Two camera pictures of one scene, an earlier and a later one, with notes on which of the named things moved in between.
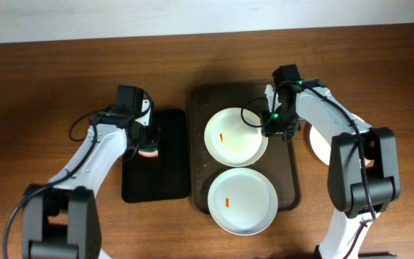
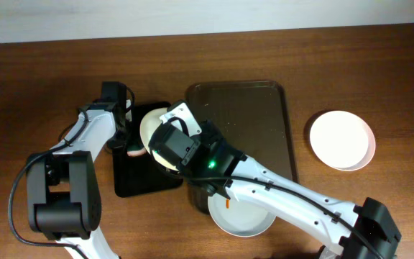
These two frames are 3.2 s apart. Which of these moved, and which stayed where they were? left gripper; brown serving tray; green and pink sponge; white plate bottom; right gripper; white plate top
Moved: green and pink sponge; right gripper; white plate top; left gripper
Stayed: brown serving tray; white plate bottom
